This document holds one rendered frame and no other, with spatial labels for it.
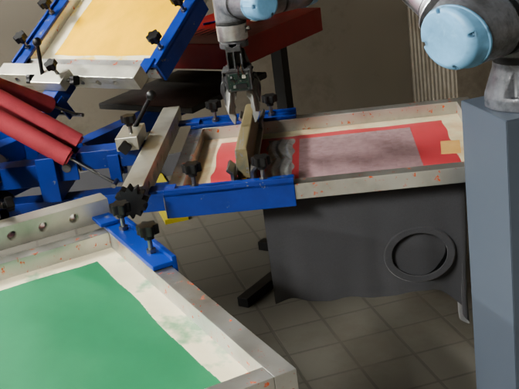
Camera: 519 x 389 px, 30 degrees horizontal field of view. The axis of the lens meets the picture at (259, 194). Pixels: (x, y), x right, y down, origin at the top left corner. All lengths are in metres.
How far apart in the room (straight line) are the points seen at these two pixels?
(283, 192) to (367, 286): 0.36
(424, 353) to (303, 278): 1.15
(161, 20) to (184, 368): 1.72
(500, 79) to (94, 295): 0.87
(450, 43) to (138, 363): 0.76
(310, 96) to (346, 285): 3.39
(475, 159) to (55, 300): 0.86
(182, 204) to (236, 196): 0.13
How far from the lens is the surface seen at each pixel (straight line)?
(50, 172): 2.50
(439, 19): 1.74
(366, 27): 5.76
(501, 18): 1.77
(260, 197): 2.20
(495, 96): 1.87
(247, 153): 2.28
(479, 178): 1.95
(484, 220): 1.97
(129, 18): 3.20
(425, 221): 2.33
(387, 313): 3.73
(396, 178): 2.21
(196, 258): 4.41
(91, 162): 2.52
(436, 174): 2.22
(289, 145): 2.59
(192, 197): 2.22
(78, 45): 3.23
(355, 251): 2.35
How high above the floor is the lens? 1.72
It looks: 20 degrees down
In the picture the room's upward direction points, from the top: 8 degrees counter-clockwise
